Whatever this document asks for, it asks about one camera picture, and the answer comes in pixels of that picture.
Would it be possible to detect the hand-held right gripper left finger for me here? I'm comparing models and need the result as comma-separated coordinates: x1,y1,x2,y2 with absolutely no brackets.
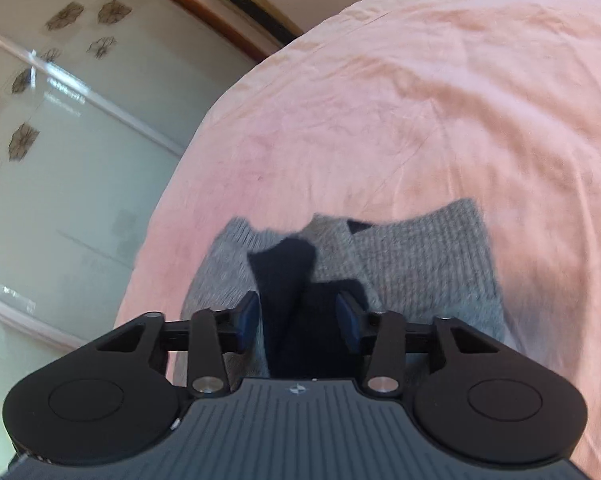
95,290,261,399

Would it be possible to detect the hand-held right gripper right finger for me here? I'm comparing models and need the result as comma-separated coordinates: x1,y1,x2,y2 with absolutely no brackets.
334,290,507,399

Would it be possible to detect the navy and grey knit sweater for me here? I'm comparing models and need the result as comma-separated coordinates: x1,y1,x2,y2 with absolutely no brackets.
168,197,512,392

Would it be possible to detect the pink bed sheet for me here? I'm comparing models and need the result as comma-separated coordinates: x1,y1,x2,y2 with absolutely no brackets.
111,0,601,480

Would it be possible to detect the frosted glass wardrobe door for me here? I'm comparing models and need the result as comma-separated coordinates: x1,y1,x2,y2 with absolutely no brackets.
0,0,262,364

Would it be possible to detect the brown wooden frame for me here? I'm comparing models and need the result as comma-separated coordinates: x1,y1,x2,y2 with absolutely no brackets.
103,0,283,63

